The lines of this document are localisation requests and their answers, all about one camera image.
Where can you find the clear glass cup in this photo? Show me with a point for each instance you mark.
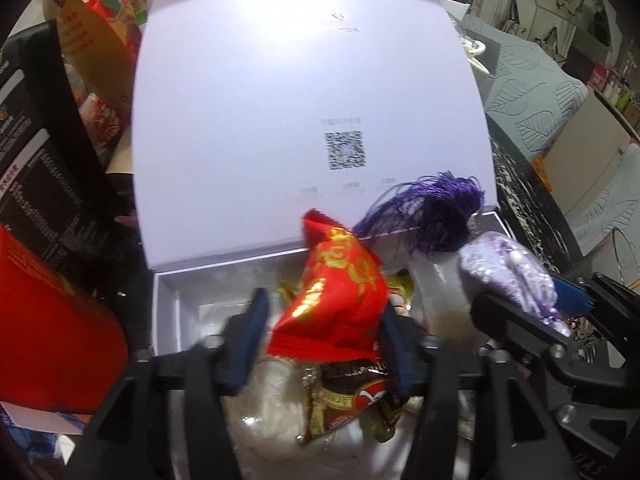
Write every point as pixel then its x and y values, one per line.
pixel 627 260

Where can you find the blue white box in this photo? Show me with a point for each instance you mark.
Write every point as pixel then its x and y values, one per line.
pixel 30 422

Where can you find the white plastic bag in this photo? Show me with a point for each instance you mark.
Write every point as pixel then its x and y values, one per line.
pixel 270 410

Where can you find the lavender gift box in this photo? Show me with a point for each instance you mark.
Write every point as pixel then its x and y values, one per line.
pixel 250 110

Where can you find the lavender sachet with purple tassel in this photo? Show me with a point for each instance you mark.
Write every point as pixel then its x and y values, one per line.
pixel 500 265

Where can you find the grey quilted sofa cushion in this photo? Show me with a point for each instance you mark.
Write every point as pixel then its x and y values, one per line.
pixel 610 200
pixel 530 100

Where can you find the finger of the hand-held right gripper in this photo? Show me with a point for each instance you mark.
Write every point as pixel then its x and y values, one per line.
pixel 515 325
pixel 572 297

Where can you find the brown snack packet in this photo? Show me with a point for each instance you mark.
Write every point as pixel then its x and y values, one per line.
pixel 350 400

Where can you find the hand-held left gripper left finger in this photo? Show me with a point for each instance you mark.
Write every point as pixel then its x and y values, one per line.
pixel 250 340

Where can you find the red canister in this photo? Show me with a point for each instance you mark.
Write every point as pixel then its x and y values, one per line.
pixel 50 335

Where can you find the colourful snack bag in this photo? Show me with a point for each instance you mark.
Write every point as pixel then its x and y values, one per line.
pixel 90 35

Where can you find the row of small bottles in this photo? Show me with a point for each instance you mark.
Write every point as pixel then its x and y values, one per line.
pixel 622 100

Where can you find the red gold candy packet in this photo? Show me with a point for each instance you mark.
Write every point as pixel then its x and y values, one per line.
pixel 335 300

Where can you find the white ceramic teapot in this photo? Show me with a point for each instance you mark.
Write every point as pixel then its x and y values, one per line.
pixel 472 52

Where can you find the black printed box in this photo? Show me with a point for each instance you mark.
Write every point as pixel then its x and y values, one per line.
pixel 40 170

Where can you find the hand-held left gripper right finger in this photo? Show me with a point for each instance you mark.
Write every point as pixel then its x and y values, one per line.
pixel 397 360

